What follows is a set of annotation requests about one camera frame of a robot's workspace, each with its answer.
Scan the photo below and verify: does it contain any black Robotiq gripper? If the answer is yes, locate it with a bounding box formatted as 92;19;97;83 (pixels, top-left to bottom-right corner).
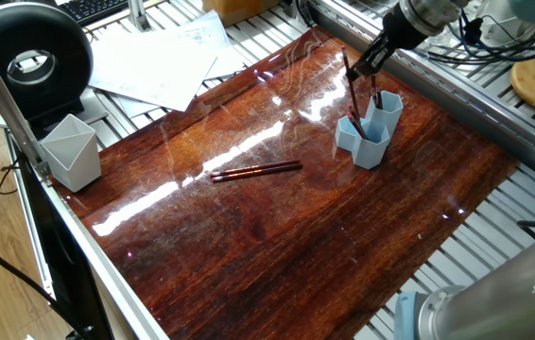
351;5;436;80

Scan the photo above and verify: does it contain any light blue hexagonal pen holder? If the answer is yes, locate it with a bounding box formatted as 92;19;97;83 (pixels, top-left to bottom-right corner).
334;90;404;171

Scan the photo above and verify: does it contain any grey pentagonal pen holder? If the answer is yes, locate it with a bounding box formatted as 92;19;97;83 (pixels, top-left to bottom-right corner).
39;113;103;194

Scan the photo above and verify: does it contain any small tan box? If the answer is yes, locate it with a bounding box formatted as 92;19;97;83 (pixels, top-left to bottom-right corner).
201;0;265;27

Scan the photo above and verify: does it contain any small white paper sheet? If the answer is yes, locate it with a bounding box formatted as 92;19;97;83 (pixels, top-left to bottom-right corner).
145;9;250;82

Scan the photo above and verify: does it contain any brown wood-grain board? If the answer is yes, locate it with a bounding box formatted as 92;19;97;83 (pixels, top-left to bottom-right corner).
78;26;521;340

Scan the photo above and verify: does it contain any large white paper sheet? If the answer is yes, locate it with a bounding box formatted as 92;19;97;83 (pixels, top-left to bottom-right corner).
88;26;223;112

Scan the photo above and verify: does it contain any black keyboard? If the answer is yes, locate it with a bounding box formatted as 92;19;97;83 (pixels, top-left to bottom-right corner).
55;0;157;27

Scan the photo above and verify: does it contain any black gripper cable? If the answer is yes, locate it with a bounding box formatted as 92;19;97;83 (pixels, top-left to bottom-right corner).
457;9;535;48

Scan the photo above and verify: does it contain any black cable bundle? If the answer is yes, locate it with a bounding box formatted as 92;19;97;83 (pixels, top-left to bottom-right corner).
428;38;535;69

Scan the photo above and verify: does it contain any silver metal post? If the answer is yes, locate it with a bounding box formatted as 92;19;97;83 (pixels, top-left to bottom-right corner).
128;0;152;32

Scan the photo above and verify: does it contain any black round ring lamp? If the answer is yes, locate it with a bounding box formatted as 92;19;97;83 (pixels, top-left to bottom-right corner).
0;3;95;130

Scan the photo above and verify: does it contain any grey aluminium frame rail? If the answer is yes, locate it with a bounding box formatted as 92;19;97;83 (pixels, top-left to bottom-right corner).
0;14;56;185

